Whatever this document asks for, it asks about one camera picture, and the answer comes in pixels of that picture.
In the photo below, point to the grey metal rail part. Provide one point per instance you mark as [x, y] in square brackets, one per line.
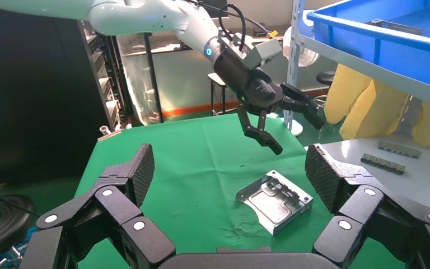
[399, 149]
[382, 163]

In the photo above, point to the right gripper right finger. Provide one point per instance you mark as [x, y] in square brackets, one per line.
[370, 215]

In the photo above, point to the white metal shelf board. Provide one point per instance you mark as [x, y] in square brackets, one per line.
[367, 68]

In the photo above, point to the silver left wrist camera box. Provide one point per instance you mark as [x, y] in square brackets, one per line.
[263, 52]

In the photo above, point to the green table cloth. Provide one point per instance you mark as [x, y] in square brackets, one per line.
[200, 167]

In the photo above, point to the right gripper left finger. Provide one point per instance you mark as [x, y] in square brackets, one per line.
[118, 215]

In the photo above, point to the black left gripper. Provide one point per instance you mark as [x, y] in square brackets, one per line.
[252, 89]

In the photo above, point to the white round lamp base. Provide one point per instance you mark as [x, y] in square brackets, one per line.
[307, 55]

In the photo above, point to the glass partition with black frame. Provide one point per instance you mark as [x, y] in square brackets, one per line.
[140, 81]

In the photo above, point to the blue plastic tray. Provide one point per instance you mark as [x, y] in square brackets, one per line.
[404, 52]

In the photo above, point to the yellow cloth cover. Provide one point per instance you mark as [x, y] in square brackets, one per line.
[359, 107]

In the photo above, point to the white top black leg stool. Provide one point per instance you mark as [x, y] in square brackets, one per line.
[218, 80]

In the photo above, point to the black curtain panel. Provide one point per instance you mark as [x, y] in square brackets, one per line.
[33, 93]

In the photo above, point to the slotted angle shelf brace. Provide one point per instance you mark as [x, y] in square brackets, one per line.
[409, 115]

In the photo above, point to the black round stool seat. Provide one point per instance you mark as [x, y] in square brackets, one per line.
[3, 226]

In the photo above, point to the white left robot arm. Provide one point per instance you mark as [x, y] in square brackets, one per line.
[137, 16]

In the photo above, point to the sheet metal bracket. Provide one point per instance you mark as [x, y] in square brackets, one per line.
[274, 202]
[396, 26]

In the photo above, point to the white slotted shelf post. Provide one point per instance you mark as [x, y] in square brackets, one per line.
[296, 44]

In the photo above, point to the dark equipment rack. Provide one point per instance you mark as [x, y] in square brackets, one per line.
[107, 81]

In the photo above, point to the round stool with chrome base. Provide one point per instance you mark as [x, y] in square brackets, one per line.
[325, 78]

